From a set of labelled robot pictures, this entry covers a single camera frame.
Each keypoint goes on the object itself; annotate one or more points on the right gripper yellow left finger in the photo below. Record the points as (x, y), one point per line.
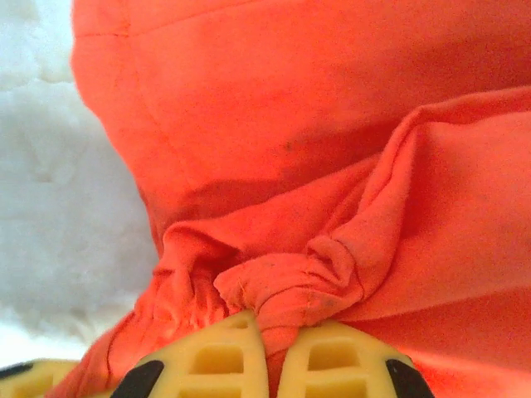
(215, 365)

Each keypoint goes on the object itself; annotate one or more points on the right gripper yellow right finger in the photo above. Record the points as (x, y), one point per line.
(332, 365)

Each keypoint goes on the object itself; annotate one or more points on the red-orange shorts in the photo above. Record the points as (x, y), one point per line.
(290, 124)

